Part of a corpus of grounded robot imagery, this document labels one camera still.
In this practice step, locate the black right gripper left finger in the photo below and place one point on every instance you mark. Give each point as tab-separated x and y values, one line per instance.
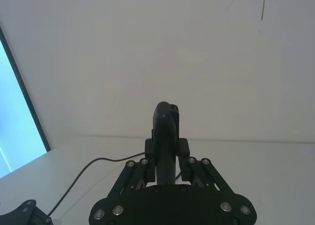
150	166

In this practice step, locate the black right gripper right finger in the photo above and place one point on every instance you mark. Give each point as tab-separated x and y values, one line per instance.
184	161

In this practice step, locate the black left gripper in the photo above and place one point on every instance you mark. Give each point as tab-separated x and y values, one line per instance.
22	214

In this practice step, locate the bright panel with black frame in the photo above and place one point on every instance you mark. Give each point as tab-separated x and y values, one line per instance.
17	116

